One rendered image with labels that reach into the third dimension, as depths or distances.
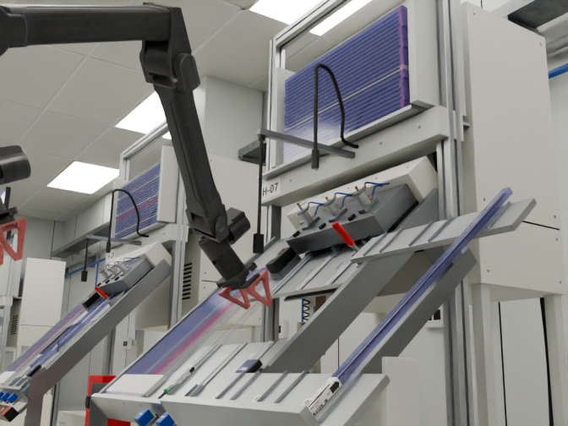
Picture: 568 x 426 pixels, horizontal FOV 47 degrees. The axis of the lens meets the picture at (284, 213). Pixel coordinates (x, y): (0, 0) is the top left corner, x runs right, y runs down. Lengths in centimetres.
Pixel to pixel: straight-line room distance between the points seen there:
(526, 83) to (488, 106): 19
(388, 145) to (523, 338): 170
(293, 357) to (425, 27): 84
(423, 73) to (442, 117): 11
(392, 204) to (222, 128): 364
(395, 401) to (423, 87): 83
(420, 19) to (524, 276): 66
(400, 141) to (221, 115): 355
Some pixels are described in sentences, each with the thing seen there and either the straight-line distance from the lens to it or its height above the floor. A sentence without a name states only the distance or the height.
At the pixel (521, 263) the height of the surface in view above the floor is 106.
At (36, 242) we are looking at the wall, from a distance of 1021.
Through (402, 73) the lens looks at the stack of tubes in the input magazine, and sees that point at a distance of 160.
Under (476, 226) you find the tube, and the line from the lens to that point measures 96.
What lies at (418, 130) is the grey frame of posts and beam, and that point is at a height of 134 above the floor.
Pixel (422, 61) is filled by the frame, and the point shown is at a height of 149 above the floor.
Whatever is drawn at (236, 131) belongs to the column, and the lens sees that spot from 508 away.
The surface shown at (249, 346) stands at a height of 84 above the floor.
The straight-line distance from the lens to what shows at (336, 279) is 139.
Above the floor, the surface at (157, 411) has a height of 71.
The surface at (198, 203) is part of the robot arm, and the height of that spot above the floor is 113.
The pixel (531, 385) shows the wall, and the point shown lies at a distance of 313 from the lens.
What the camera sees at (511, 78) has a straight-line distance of 185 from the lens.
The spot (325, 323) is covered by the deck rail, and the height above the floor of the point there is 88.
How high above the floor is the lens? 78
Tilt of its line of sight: 14 degrees up
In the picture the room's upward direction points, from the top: 1 degrees clockwise
